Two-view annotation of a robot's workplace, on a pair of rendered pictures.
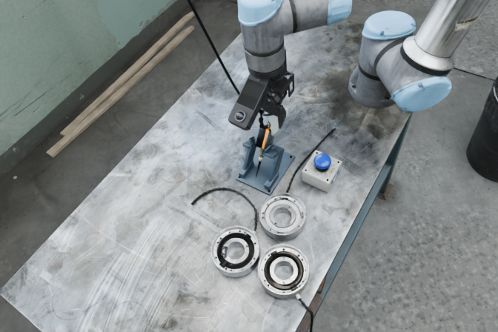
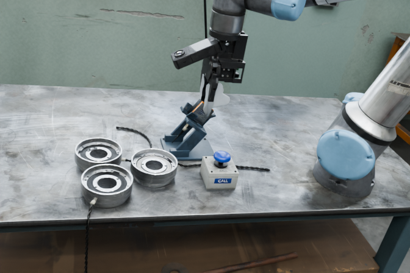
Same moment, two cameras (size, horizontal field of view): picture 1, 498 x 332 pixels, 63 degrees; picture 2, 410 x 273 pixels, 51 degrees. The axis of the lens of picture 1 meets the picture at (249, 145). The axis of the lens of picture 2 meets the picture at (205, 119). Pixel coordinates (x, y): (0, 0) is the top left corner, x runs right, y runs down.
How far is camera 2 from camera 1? 66 cm
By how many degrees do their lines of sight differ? 35
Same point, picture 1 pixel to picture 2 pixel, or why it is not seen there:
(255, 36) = not seen: outside the picture
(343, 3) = not seen: outside the picture
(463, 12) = (397, 71)
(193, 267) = (67, 147)
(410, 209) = not seen: outside the picture
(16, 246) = not seen: hidden behind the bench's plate
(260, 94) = (203, 48)
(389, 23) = not seen: hidden behind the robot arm
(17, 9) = (179, 30)
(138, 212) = (84, 109)
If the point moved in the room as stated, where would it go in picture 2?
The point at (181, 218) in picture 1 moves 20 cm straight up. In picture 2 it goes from (99, 128) to (102, 56)
